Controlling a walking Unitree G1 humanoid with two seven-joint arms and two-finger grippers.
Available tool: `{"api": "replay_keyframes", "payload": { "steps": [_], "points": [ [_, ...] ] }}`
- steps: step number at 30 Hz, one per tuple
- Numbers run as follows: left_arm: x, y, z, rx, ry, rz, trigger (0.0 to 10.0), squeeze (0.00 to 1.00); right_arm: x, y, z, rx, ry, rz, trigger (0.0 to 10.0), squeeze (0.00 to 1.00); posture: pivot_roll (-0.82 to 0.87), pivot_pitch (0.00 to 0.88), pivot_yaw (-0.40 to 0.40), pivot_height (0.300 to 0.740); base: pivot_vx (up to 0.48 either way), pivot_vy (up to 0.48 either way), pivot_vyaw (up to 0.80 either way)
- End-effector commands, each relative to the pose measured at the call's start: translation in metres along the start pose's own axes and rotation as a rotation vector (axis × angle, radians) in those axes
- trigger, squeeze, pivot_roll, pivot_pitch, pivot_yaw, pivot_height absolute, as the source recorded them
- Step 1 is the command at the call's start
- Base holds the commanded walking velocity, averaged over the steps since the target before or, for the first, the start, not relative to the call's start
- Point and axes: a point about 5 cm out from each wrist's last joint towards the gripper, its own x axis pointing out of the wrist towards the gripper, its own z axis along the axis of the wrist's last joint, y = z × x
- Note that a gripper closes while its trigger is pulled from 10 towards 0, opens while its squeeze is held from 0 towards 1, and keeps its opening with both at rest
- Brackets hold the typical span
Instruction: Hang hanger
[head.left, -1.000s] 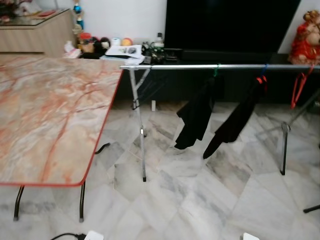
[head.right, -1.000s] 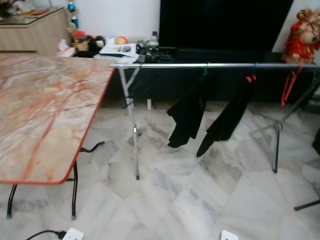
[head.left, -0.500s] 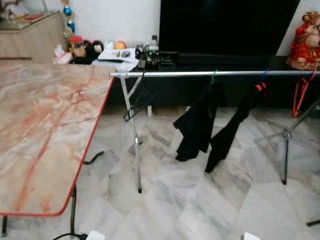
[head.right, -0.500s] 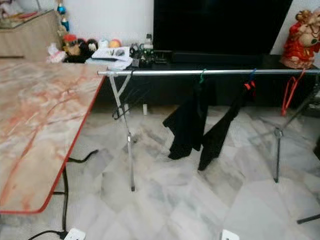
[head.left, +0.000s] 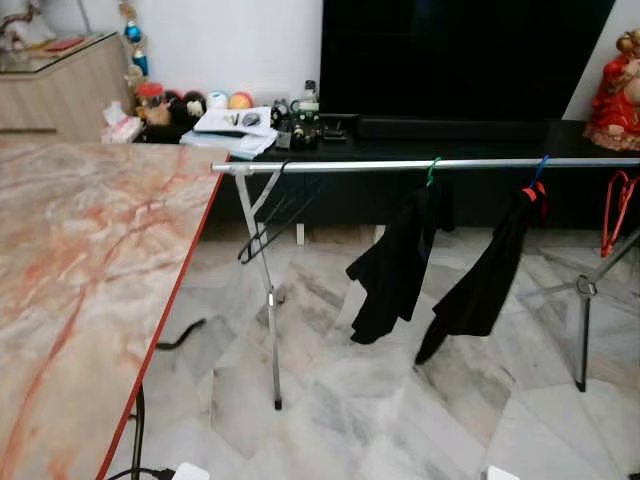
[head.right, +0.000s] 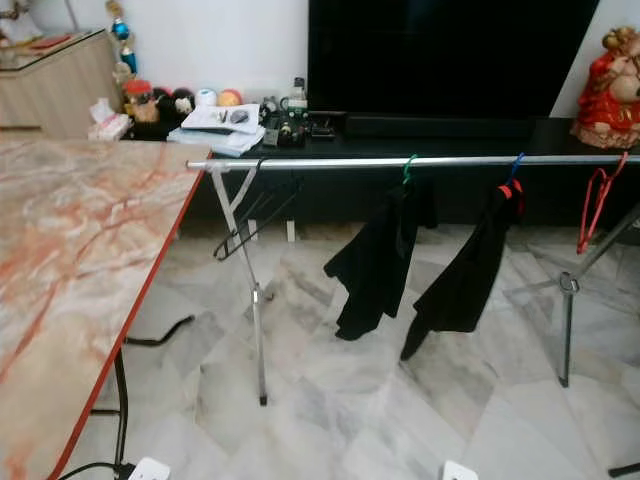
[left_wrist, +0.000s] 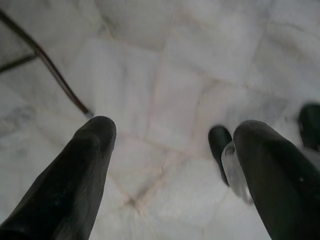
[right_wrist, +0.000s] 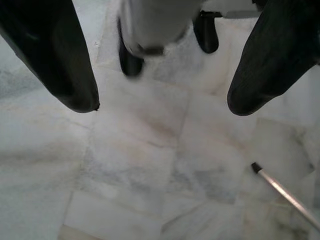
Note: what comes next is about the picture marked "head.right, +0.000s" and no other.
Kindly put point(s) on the green clothes hanger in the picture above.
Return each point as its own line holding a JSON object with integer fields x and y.
{"x": 408, "y": 170}

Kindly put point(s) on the clear plastic bottle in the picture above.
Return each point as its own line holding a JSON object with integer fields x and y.
{"x": 298, "y": 95}

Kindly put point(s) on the black flat screen television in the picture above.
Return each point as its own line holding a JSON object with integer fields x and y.
{"x": 450, "y": 60}

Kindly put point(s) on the black soundbar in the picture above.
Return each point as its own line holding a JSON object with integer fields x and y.
{"x": 440, "y": 126}

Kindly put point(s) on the silver metal clothes rack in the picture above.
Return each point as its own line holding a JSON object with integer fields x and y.
{"x": 310, "y": 163}

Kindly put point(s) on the red book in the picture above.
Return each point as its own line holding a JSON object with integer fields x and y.
{"x": 50, "y": 42}

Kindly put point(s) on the black shirt with red collar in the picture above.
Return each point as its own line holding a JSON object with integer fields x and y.
{"x": 465, "y": 288}

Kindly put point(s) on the red clothes hanger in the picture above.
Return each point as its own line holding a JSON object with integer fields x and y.
{"x": 583, "y": 235}

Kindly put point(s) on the white paper stack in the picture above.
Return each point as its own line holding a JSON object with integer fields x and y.
{"x": 220, "y": 122}

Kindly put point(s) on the black clothes hanger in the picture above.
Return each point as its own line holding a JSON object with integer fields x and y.
{"x": 220, "y": 248}

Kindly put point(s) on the black printed t-shirt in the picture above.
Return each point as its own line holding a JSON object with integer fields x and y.
{"x": 375, "y": 268}

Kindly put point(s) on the white power adapter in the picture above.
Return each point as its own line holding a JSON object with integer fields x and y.
{"x": 460, "y": 471}
{"x": 150, "y": 470}

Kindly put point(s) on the black television console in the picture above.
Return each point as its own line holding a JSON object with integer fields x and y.
{"x": 460, "y": 146}

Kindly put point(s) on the light wooden cabinet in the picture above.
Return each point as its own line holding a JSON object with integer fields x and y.
{"x": 50, "y": 92}

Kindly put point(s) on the red laughing Buddha statue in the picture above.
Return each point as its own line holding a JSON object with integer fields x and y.
{"x": 605, "y": 100}

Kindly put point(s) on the red lidded jar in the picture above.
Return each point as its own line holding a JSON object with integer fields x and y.
{"x": 139, "y": 102}

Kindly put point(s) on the marble pattern folding table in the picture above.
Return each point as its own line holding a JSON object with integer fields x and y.
{"x": 70, "y": 280}

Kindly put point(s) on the blue and gold trophy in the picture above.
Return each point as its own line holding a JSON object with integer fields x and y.
{"x": 121, "y": 30}

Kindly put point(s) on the blue clothes hanger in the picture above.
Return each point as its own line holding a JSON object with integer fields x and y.
{"x": 516, "y": 166}

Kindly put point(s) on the pink tissue pack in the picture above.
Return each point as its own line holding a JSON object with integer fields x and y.
{"x": 108, "y": 125}

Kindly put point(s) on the black plush toy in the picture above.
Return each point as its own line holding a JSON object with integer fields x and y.
{"x": 172, "y": 105}

